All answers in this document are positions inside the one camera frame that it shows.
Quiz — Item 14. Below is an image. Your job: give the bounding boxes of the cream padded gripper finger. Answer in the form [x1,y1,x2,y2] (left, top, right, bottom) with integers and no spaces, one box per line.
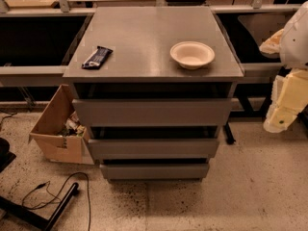
[263,68,308,133]
[259,29,284,57]

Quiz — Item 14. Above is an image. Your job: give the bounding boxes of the grey top drawer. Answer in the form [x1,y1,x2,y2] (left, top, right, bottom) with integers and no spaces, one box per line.
[72,99,231,127]

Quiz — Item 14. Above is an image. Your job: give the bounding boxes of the grey drawer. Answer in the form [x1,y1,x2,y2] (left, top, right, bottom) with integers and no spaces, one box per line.
[89,139,218,161]
[99,164,209,180]
[72,99,231,127]

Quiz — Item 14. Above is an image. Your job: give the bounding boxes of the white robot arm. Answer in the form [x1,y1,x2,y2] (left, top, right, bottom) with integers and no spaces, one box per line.
[259,2,308,133]

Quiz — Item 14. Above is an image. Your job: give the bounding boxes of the grey drawer cabinet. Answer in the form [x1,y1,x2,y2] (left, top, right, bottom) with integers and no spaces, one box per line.
[64,7,244,180]

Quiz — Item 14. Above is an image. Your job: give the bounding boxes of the grey middle drawer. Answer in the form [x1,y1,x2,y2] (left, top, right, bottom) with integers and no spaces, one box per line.
[89,139,218,161]

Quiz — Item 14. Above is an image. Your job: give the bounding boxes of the grey bottom drawer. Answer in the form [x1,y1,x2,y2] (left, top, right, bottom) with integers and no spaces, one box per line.
[99,164,209,180]

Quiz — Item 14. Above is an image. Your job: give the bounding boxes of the white paper bowl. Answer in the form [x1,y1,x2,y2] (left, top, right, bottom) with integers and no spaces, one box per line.
[169,41,216,70]

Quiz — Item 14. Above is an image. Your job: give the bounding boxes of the dark blue snack bar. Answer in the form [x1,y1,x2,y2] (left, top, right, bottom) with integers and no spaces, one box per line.
[82,46,113,69]

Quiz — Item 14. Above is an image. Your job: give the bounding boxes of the trash items in box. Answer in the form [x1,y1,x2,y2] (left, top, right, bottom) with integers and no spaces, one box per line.
[58,112,86,137]

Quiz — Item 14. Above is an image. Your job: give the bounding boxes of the brown cardboard box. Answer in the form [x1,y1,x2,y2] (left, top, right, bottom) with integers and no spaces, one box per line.
[29,85,93,165]

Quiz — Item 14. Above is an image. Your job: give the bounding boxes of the black metal stand base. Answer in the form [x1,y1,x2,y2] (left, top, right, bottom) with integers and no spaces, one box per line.
[0,182,80,231]

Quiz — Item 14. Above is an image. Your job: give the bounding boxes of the black floor cable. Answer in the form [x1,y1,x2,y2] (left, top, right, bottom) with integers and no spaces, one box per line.
[20,171,92,231]

